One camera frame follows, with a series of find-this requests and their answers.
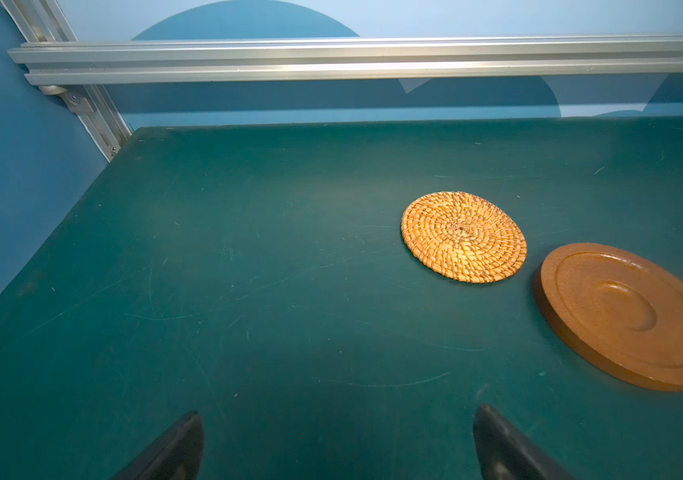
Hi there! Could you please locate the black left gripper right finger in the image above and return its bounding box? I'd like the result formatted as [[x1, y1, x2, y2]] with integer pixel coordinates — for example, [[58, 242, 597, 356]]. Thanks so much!
[[473, 404, 573, 480]]

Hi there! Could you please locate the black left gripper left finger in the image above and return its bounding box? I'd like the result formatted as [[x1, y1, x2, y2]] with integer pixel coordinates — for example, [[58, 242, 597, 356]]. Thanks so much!
[[113, 410, 205, 480]]

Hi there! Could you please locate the brown wooden round coaster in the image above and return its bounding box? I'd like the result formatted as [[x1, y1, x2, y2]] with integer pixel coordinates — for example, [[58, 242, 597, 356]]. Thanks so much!
[[533, 243, 683, 392]]

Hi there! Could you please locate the woven rattan round coaster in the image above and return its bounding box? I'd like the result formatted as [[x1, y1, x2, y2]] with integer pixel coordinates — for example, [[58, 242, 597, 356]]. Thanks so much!
[[401, 191, 527, 284]]

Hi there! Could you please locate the aluminium horizontal back rail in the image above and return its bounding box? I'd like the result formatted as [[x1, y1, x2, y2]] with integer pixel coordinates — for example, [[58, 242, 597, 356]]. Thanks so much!
[[8, 34, 683, 87]]

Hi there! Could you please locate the aluminium left corner post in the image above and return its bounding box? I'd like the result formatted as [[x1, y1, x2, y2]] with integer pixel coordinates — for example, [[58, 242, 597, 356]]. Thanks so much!
[[0, 0, 132, 161]]

